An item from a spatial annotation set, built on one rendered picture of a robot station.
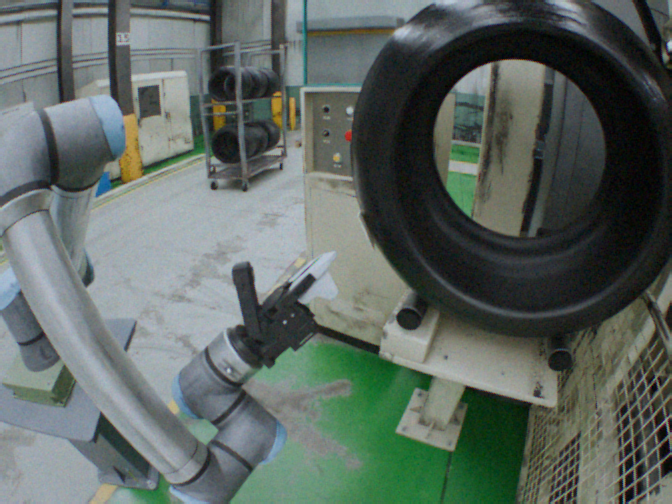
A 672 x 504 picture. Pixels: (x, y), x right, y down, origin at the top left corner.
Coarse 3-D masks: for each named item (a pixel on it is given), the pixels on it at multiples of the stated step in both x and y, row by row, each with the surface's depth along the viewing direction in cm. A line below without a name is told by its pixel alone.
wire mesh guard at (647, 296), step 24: (648, 288) 41; (624, 312) 49; (576, 336) 73; (576, 360) 68; (600, 360) 54; (624, 360) 42; (624, 384) 39; (552, 408) 73; (576, 408) 57; (528, 432) 83; (576, 432) 51; (528, 456) 75; (624, 480) 26
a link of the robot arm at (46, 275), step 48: (0, 144) 22; (0, 192) 21; (48, 192) 28; (0, 240) 24; (48, 240) 28; (48, 288) 26; (48, 336) 27; (96, 336) 31; (96, 384) 29; (144, 384) 35; (144, 432) 32; (192, 480) 34; (240, 480) 40
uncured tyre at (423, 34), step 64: (448, 0) 30; (512, 0) 25; (576, 0) 21; (384, 64) 37; (448, 64) 53; (576, 64) 40; (640, 64) 20; (384, 128) 40; (640, 128) 36; (384, 192) 44; (640, 192) 40; (384, 256) 53; (448, 256) 65; (512, 256) 64; (576, 256) 54; (640, 256) 29; (512, 320) 42; (576, 320) 37
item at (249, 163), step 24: (216, 48) 308; (216, 72) 333; (240, 72) 320; (264, 72) 397; (216, 96) 365; (240, 96) 333; (264, 96) 417; (240, 120) 346; (264, 120) 441; (216, 144) 399; (240, 144) 361; (264, 144) 418; (240, 168) 426; (264, 168) 425
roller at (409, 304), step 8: (408, 296) 57; (416, 296) 55; (408, 304) 54; (416, 304) 53; (424, 304) 55; (400, 312) 53; (408, 312) 52; (416, 312) 52; (424, 312) 54; (400, 320) 54; (408, 320) 53; (416, 320) 52; (408, 328) 53; (416, 328) 53
